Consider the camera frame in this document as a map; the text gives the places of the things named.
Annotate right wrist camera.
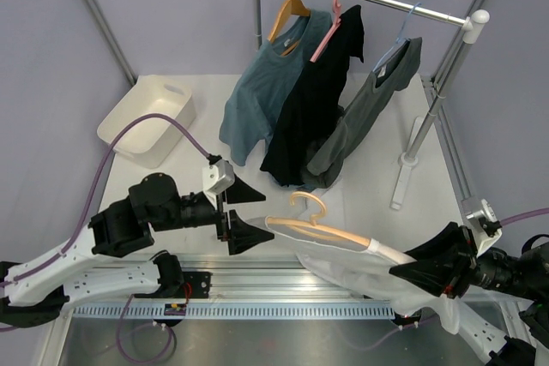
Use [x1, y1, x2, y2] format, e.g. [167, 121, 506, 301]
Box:
[462, 197, 502, 257]

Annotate blue plastic hanger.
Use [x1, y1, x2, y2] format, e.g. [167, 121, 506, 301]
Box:
[372, 2, 422, 71]

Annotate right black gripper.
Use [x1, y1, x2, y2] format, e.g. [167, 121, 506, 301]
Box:
[389, 217, 546, 297]

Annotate teal t shirt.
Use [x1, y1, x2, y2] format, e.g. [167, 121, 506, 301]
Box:
[219, 9, 332, 166]

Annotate beige plastic hanger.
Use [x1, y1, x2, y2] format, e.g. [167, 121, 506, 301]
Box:
[266, 191, 372, 248]

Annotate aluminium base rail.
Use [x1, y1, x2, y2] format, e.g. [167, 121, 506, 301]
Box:
[180, 255, 367, 302]

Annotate pink plastic hanger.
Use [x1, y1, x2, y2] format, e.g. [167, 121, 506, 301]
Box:
[309, 0, 352, 63]

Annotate metal clothes rack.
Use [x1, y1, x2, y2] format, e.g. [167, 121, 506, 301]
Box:
[253, 0, 491, 211]

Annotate slotted cable duct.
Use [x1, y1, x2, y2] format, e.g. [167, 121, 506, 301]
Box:
[73, 301, 395, 320]

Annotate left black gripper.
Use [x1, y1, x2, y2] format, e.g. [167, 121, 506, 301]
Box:
[152, 174, 275, 253]

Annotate white t shirt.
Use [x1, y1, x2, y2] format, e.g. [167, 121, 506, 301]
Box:
[247, 217, 460, 334]

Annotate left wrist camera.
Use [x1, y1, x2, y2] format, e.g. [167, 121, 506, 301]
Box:
[202, 155, 235, 207]

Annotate white plastic bin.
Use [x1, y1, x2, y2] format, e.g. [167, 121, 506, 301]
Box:
[97, 75, 196, 169]

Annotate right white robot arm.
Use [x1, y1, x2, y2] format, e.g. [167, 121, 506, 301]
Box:
[388, 222, 548, 365]

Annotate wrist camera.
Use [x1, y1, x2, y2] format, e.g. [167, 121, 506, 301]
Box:
[202, 155, 235, 207]
[462, 197, 502, 257]

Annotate dark grey t shirt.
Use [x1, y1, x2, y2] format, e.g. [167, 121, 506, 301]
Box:
[300, 37, 423, 189]

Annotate wooden hanger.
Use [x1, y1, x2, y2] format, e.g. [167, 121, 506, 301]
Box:
[267, 0, 311, 44]

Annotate black t shirt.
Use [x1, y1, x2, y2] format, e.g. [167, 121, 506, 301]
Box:
[260, 5, 365, 186]

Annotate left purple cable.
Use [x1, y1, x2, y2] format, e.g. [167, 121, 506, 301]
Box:
[0, 112, 214, 363]

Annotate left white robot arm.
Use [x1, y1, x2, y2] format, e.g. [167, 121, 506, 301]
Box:
[1, 173, 275, 331]

